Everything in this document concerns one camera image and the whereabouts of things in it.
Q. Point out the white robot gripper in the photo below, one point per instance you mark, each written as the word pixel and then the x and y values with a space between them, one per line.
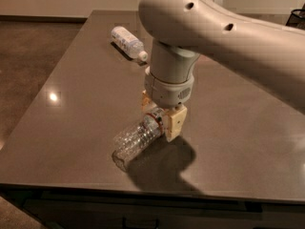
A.
pixel 168 92

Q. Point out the small white-labelled water bottle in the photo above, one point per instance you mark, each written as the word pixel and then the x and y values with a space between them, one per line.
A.
pixel 129 43

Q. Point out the black mesh basket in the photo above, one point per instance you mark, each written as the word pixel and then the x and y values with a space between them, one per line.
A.
pixel 296 18

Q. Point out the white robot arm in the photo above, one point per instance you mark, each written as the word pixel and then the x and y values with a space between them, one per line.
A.
pixel 269 54

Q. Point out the black drawer handle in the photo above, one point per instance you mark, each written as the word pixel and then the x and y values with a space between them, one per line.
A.
pixel 140 224

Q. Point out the clear water bottle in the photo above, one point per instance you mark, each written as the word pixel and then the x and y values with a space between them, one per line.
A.
pixel 131 142

